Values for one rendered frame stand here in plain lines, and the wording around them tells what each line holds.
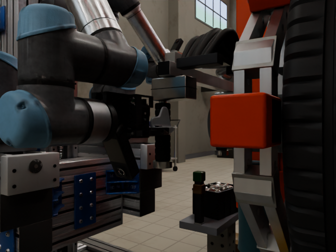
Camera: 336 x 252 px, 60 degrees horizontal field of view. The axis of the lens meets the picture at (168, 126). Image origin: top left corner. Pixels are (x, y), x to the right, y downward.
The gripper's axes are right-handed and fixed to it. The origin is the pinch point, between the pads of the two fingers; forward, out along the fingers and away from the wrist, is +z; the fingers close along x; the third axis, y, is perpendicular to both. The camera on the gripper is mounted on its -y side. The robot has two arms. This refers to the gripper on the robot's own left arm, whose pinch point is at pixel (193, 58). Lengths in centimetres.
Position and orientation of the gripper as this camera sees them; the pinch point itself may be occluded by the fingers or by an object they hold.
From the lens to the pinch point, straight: 174.4
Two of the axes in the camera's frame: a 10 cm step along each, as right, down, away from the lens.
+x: 6.4, 1.4, -7.6
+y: -0.9, 9.9, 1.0
